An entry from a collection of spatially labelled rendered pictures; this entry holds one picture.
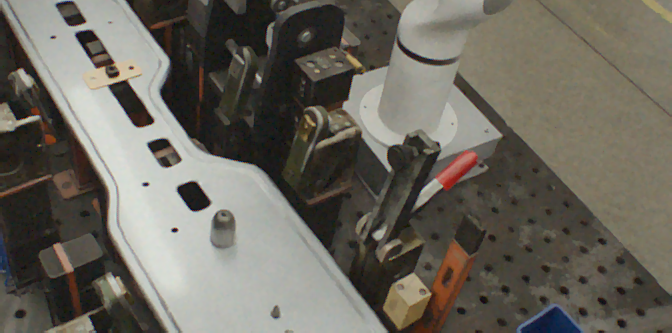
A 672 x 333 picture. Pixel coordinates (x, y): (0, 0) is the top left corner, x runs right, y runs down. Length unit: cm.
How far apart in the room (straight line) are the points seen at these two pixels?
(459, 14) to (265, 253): 47
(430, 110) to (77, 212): 65
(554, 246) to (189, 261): 77
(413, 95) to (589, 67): 193
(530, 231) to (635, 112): 166
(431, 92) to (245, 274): 55
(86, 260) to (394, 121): 65
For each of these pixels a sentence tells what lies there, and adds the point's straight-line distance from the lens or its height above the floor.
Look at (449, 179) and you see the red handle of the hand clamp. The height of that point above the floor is 113.
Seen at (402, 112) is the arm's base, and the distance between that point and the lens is 135.
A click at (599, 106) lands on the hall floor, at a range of 301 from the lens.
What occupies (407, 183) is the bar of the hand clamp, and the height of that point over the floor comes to 116.
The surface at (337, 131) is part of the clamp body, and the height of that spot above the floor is 107.
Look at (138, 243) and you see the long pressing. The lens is 94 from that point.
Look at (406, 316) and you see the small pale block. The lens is 86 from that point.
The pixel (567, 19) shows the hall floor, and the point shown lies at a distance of 342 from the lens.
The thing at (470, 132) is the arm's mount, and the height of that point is 80.
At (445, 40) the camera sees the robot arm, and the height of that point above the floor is 104.
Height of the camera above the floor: 176
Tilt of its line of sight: 45 degrees down
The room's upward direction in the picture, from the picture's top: 12 degrees clockwise
